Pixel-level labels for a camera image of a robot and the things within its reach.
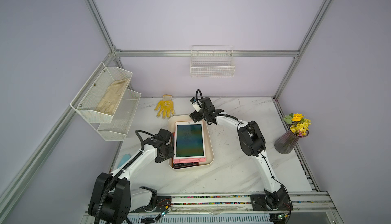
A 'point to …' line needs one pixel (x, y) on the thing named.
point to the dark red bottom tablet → (182, 165)
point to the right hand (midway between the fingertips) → (196, 112)
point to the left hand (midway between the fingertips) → (167, 157)
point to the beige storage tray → (171, 120)
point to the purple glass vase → (285, 142)
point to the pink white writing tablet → (189, 142)
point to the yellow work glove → (166, 106)
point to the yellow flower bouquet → (299, 124)
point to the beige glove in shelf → (114, 92)
